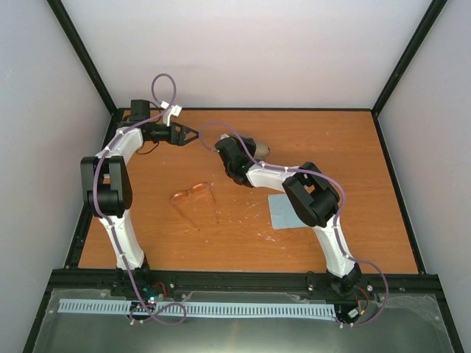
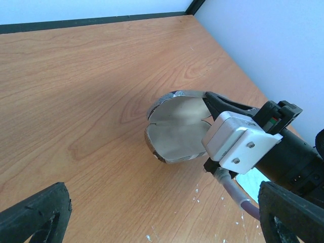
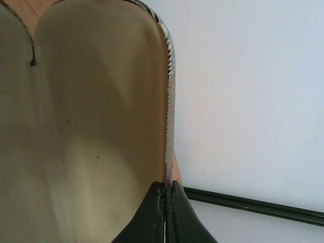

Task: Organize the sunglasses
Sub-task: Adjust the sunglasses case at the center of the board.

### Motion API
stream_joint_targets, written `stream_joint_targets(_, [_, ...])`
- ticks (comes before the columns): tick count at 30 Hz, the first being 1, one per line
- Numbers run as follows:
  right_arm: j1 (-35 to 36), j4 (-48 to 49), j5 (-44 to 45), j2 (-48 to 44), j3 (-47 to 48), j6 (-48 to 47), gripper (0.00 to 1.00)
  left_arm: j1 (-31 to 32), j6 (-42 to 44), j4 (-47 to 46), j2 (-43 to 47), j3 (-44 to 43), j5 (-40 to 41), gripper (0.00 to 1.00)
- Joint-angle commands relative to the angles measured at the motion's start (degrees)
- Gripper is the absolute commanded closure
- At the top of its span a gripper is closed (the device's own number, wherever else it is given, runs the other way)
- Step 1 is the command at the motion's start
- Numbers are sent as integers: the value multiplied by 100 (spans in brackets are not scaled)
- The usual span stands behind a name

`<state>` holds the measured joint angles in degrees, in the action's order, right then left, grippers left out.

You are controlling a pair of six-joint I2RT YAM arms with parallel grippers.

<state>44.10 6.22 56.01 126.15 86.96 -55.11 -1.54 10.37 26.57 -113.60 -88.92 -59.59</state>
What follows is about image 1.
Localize brown plaid glasses case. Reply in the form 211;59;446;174
254;140;270;160

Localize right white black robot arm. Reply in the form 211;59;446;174
215;135;361;296

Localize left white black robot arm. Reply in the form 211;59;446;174
80;99;199;296

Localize orange tinted sunglasses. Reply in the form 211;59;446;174
169;182;219;231

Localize light blue cleaning cloth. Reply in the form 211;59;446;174
268;193;307;229

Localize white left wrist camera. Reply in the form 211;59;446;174
162;104;182;126

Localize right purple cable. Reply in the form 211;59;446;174
198;122;389;328

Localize purple cable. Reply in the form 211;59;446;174
92;73;187;327
198;122;389;328

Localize black aluminium frame rail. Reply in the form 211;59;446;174
47;268;442;299

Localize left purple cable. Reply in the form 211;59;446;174
92;73;187;327

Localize light blue slotted cable duct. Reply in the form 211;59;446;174
57;299;336;321

